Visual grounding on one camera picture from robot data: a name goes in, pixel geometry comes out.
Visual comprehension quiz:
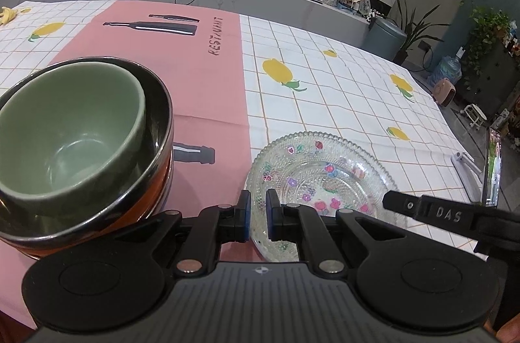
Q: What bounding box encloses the lemon print checkered tablecloth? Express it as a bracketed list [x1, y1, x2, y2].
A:
[0, 0, 490, 260]

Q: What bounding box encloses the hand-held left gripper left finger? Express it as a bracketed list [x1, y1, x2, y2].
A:
[118, 189, 253, 275]

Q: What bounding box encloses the steel bowl with orange outside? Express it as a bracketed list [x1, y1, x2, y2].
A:
[0, 58, 175, 260]

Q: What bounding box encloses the white stool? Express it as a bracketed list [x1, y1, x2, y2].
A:
[463, 103, 488, 130]

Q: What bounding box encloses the long leaf potted plant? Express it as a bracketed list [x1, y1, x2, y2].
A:
[392, 0, 448, 64]

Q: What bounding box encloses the green ceramic bowl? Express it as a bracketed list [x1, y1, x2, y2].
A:
[0, 61, 148, 218]

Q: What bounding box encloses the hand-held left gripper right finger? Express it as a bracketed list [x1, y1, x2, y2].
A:
[265, 189, 407, 274]

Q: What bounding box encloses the bushy potted plant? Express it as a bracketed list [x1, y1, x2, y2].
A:
[467, 5, 513, 63]

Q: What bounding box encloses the blue water jug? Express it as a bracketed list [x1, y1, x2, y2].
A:
[431, 56, 463, 86]

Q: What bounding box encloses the pink placemat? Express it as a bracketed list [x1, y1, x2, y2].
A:
[0, 0, 265, 289]

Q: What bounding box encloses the pink small heater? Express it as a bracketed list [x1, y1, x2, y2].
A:
[433, 78, 458, 107]

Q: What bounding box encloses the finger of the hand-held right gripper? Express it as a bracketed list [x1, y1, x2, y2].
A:
[383, 190, 520, 258]

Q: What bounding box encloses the banana peel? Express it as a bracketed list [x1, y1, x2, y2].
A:
[0, 6, 20, 25]

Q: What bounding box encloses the grey trash bin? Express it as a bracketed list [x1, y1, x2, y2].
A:
[361, 16, 408, 62]

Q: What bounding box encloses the small floral glass dish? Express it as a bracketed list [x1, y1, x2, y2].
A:
[246, 131, 408, 262]

